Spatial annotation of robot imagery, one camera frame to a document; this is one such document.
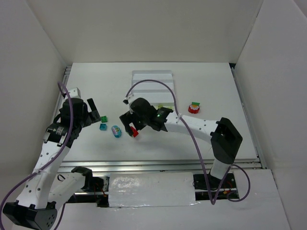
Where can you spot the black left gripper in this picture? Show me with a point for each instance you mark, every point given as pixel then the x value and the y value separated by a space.
pixel 90 115

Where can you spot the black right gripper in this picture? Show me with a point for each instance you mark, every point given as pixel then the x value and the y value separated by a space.
pixel 129 120

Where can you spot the green lego brick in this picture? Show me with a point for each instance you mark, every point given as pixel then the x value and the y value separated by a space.
pixel 104 119

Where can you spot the red curved lego brick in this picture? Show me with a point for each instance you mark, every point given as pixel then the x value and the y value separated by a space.
pixel 135 133

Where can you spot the teal flower face lego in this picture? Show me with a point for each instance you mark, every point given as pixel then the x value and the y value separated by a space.
pixel 116 131

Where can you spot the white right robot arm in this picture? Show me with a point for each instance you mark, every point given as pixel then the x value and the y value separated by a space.
pixel 224 138

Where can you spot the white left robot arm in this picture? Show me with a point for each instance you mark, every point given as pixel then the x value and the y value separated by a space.
pixel 36 207

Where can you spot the teal small lego brick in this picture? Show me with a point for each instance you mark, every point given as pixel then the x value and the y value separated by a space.
pixel 103 127

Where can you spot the white divided sorting tray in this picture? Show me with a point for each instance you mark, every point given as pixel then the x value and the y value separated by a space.
pixel 155 93

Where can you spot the red flower lego with green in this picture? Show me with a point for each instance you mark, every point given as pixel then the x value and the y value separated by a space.
pixel 194 108

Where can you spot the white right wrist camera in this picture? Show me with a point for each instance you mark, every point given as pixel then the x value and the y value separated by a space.
pixel 129 99

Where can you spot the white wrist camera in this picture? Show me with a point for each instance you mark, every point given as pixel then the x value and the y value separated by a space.
pixel 75 93
pixel 129 99

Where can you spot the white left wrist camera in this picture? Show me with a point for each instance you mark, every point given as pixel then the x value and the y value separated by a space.
pixel 75 93

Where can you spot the aluminium front rail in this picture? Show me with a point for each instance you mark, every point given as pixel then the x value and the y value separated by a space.
pixel 105 167

